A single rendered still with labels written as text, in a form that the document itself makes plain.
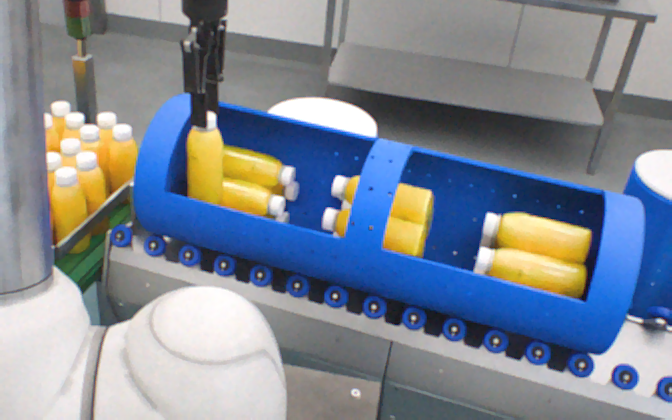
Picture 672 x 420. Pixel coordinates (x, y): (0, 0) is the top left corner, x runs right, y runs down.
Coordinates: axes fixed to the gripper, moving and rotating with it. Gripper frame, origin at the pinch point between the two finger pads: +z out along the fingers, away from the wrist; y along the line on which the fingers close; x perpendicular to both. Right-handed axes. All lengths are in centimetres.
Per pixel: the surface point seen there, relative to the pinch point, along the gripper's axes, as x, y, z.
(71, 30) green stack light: 54, 38, 10
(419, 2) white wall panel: 14, 328, 77
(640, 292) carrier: -94, 49, 51
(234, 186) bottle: -4.4, 4.1, 18.4
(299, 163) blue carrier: -12.6, 18.9, 18.9
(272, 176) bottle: -10.6, 8.2, 16.7
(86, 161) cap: 26.3, 0.8, 19.3
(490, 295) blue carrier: -56, -9, 18
